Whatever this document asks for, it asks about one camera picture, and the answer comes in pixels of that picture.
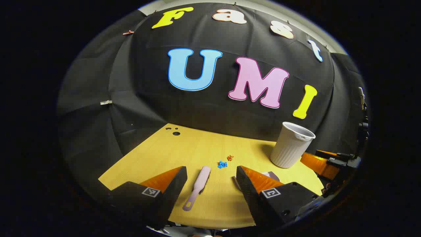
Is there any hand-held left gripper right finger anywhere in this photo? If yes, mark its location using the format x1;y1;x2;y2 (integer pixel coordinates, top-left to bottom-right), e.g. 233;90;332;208
236;166;324;228

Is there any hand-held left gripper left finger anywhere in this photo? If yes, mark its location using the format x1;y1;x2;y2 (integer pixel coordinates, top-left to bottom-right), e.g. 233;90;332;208
109;166;188;231

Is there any pink dustpan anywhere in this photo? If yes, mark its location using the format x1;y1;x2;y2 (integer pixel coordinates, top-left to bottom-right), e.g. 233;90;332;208
232;171;281;191

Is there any white ribbed garbage bin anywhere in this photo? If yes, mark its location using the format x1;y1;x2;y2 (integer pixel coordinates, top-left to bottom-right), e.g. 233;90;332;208
270;122;316;169

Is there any yellow wooden desktop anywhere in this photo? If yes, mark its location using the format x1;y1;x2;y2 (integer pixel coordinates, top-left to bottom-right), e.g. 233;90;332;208
98;123;324;230

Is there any black backdrop cloth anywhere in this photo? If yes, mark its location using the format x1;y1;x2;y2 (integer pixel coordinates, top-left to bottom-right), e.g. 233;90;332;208
57;3;370;198

